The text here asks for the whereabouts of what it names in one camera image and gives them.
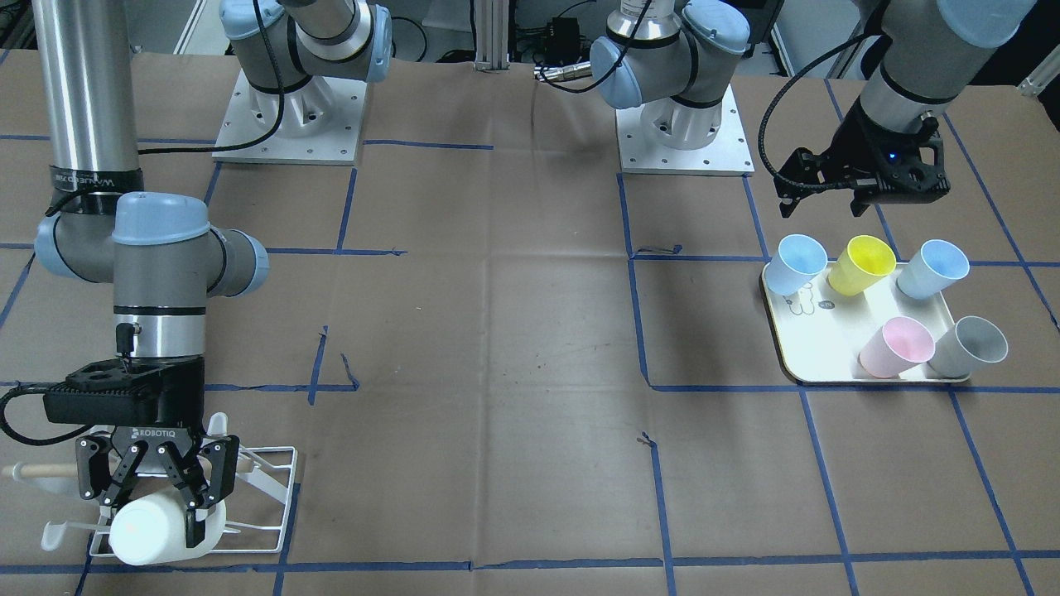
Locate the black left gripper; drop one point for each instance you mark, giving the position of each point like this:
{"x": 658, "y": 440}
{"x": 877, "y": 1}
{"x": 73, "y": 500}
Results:
{"x": 852, "y": 141}

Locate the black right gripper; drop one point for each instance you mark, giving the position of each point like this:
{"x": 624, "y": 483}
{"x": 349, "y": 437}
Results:
{"x": 170, "y": 418}

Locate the white ikea cup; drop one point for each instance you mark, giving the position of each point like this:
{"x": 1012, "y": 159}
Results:
{"x": 151, "y": 530}

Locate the light blue cup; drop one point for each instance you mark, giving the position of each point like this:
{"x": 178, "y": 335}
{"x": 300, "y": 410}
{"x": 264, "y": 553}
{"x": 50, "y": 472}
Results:
{"x": 937, "y": 265}
{"x": 798, "y": 259}

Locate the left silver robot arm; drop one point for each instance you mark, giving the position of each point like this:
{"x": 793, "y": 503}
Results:
{"x": 931, "y": 50}

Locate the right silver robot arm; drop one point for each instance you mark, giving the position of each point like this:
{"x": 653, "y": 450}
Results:
{"x": 158, "y": 251}

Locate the yellow cup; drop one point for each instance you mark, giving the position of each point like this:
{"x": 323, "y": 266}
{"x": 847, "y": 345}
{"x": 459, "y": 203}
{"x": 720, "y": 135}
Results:
{"x": 864, "y": 261}

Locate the pink cup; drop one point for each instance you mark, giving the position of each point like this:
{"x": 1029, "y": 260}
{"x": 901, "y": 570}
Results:
{"x": 899, "y": 345}

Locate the grey cup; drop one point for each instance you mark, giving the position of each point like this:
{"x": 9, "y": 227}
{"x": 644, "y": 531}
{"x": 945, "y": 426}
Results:
{"x": 970, "y": 345}

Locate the cream serving tray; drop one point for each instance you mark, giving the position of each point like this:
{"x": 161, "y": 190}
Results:
{"x": 819, "y": 333}

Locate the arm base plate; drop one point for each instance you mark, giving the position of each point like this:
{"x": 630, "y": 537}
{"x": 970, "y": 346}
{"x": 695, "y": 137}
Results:
{"x": 686, "y": 128}
{"x": 321, "y": 124}

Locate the aluminium frame post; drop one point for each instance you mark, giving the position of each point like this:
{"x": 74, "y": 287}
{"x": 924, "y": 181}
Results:
{"x": 491, "y": 21}

